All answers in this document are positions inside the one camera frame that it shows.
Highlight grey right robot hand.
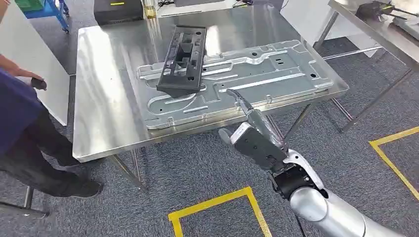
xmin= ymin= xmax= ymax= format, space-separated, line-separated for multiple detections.
xmin=218 ymin=88 xmax=288 ymax=152

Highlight black plastic mounting plate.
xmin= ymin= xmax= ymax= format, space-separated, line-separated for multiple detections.
xmin=156 ymin=25 xmax=208 ymax=99

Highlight stamped sheet metal panel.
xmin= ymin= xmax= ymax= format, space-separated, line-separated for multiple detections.
xmin=135 ymin=39 xmax=334 ymax=130

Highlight white board panel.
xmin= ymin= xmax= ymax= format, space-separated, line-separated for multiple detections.
xmin=280 ymin=0 xmax=384 ymax=59
xmin=0 ymin=0 xmax=71 ymax=127

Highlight steel table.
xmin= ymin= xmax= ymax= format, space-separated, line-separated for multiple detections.
xmin=312 ymin=0 xmax=419 ymax=133
xmin=72 ymin=4 xmax=350 ymax=191

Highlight black power tool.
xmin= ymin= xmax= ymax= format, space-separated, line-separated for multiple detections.
xmin=355 ymin=0 xmax=419 ymax=21

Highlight black box with yellow label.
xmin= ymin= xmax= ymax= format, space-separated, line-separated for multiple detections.
xmin=93 ymin=0 xmax=145 ymax=26

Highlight small black handheld device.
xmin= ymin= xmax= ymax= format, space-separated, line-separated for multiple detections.
xmin=31 ymin=77 xmax=48 ymax=91

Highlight blue metal shelf rack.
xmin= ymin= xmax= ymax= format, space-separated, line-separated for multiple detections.
xmin=24 ymin=0 xmax=70 ymax=34

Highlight person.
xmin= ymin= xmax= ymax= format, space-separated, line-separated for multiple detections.
xmin=0 ymin=0 xmax=105 ymax=199

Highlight person's hand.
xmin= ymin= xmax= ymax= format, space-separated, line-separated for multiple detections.
xmin=6 ymin=67 xmax=47 ymax=91

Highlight metal stool legs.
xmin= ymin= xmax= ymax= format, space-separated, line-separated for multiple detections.
xmin=0 ymin=186 xmax=50 ymax=217

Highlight green plastic crate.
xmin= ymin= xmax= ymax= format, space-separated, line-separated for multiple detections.
xmin=14 ymin=0 xmax=45 ymax=12

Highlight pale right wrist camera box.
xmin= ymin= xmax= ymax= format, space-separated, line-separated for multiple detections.
xmin=230 ymin=122 xmax=289 ymax=171

